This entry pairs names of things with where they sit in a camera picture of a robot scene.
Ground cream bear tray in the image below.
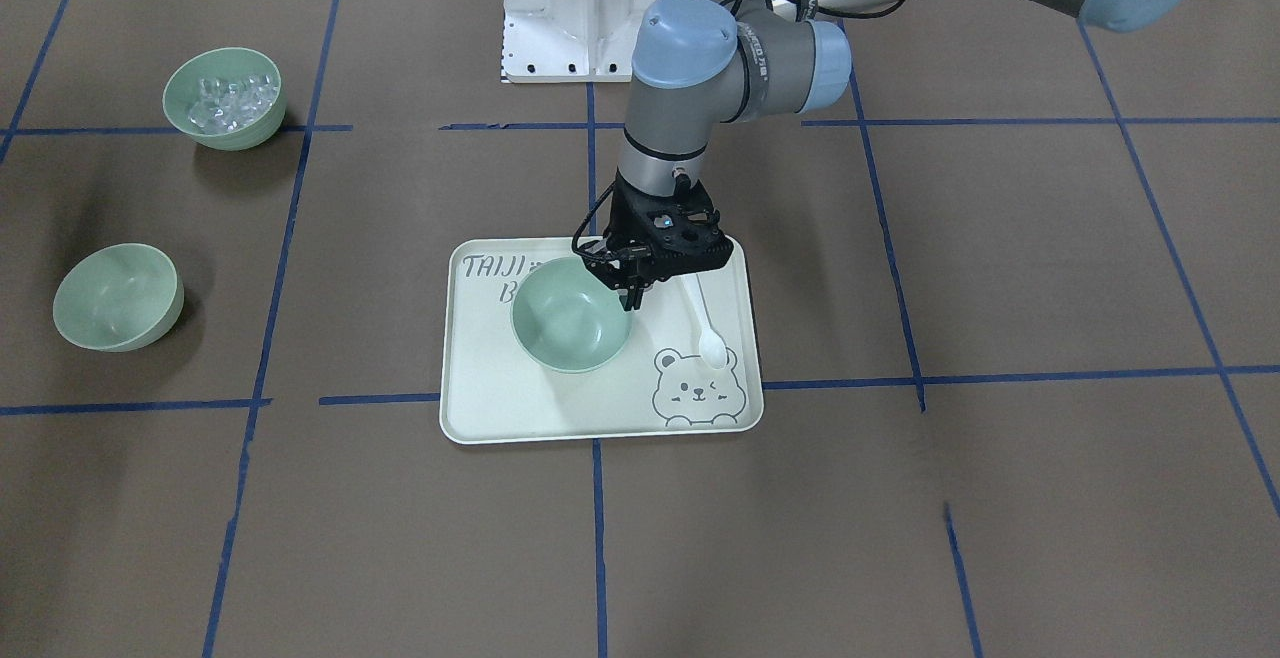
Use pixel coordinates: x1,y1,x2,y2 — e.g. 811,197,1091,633
440,237,764,444

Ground green bowl with ice cubes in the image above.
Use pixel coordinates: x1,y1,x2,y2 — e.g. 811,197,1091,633
163,47,287,151

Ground white pedestal column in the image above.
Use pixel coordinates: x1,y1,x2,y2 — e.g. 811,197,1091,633
500,0,654,84

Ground white plastic spoon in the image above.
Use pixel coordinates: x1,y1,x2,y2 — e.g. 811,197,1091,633
680,271,730,370

